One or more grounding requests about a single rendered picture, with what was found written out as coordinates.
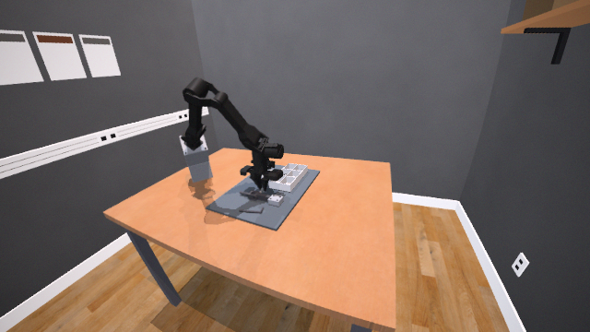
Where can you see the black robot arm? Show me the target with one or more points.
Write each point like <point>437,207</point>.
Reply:
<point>195,93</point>

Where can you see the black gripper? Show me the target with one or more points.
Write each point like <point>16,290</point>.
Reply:
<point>260,168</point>

